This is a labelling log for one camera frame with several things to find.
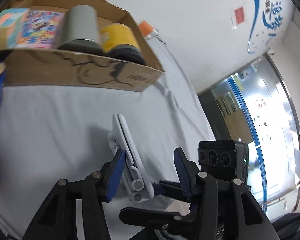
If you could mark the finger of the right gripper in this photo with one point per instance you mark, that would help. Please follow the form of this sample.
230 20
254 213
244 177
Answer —
167 188
154 219

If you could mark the brown cardboard box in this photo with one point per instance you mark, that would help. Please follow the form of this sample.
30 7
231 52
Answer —
34 66

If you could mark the glass door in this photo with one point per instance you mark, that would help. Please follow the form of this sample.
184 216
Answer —
253 105

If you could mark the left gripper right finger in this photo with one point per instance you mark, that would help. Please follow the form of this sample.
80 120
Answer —
216 201

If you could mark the orange capped clear container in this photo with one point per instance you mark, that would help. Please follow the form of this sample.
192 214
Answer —
152 33

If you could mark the colourful printed flat box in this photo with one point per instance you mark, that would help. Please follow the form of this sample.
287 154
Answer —
40 29

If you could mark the white tablecloth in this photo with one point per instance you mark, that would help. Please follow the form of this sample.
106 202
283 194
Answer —
52 132

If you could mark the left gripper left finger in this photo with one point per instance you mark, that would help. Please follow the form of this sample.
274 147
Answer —
56 217

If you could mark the black camera box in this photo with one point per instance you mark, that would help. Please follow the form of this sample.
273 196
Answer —
224 159

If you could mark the pastel rubik's cube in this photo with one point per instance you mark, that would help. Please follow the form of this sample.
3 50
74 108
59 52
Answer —
11 25

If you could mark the red wall sign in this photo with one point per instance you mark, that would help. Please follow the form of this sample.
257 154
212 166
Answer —
239 15

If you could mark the silver metal can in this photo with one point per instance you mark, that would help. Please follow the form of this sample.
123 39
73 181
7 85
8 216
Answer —
80 31

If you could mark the yellow labelled dark jar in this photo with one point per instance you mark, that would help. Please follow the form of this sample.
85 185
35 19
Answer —
118 42

